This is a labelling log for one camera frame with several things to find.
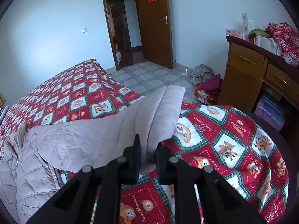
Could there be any white bag on desk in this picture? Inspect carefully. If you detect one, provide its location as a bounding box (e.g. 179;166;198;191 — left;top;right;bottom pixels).
254;34;282;57

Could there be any brown wooden door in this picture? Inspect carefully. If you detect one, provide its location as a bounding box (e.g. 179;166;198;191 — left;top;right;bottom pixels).
137;0;173;69

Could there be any white card box on desk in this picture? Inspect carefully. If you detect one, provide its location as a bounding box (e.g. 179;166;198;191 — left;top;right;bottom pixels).
242;12;256;35

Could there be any purple box under desk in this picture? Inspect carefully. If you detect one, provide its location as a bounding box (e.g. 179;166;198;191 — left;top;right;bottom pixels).
254;94;285;131

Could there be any red patchwork bear bedspread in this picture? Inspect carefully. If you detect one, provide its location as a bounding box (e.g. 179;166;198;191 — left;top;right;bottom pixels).
1;59;289;223

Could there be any dark red garment on floor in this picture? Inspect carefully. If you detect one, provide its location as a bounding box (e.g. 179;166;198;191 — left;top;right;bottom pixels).
203;74;224;95

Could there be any white wall light switch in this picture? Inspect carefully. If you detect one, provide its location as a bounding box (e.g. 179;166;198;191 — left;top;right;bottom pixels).
82;27;88;33

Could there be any silver door handle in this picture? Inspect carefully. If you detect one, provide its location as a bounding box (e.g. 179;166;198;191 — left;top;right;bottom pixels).
160;15;168;25

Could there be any green item on desk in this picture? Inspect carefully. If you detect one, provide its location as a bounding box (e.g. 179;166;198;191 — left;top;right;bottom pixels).
248;29;271;38

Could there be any beige quilted down coat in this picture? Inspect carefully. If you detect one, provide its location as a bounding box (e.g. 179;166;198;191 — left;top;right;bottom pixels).
1;85;185;223

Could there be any red packaging on floor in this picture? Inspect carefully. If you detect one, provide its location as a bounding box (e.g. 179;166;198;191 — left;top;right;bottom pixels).
194;84;219;105

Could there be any brown wooden desk cabinet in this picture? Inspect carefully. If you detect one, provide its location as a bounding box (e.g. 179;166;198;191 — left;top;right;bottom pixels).
217;35;299;131

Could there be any grey patterned clothes pile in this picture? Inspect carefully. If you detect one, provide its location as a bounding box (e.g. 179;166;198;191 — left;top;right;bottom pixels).
190;64;214;85

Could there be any pink flat box on desk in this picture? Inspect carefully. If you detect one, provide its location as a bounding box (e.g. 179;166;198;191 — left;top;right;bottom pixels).
226;29;248;41

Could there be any red white plaid cloth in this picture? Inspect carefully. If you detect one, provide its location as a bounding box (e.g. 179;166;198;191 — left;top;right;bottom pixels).
266;22;299;68

